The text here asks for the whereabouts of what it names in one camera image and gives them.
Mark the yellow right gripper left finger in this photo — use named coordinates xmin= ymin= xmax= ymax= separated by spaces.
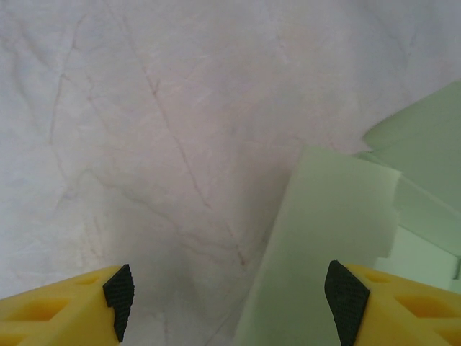
xmin=0 ymin=264 xmax=137 ymax=346

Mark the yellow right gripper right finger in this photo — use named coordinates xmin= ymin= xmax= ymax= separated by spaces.
xmin=323 ymin=259 xmax=461 ymax=346

